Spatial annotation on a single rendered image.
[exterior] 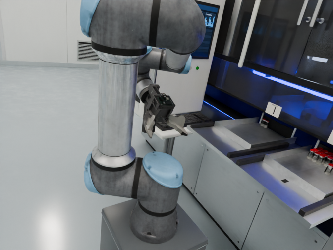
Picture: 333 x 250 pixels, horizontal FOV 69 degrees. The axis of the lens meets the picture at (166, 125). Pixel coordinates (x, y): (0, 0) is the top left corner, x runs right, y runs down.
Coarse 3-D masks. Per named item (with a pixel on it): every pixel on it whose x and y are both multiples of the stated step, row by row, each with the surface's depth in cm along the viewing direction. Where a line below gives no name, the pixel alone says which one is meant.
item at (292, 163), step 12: (276, 156) 106; (288, 156) 111; (300, 156) 112; (276, 168) 98; (288, 168) 101; (300, 168) 102; (312, 168) 104; (324, 168) 105; (300, 180) 89; (312, 180) 95; (324, 180) 96; (312, 192) 86; (324, 192) 88
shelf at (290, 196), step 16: (192, 128) 123; (208, 128) 126; (208, 144) 112; (224, 144) 112; (256, 176) 92; (272, 176) 94; (272, 192) 84; (288, 192) 85; (304, 192) 87; (288, 208) 79; (304, 224) 75
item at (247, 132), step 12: (228, 120) 132; (240, 120) 137; (252, 120) 143; (228, 132) 120; (240, 132) 127; (252, 132) 130; (264, 132) 132; (276, 132) 135; (240, 144) 114; (252, 144) 109; (264, 144) 113
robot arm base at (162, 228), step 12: (132, 216) 72; (144, 216) 68; (156, 216) 67; (168, 216) 68; (132, 228) 71; (144, 228) 68; (156, 228) 67; (168, 228) 69; (144, 240) 69; (156, 240) 68; (168, 240) 70
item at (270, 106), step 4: (268, 104) 129; (272, 104) 127; (268, 108) 129; (272, 108) 127; (276, 108) 125; (280, 108) 123; (268, 112) 129; (272, 112) 127; (276, 112) 125; (276, 116) 125
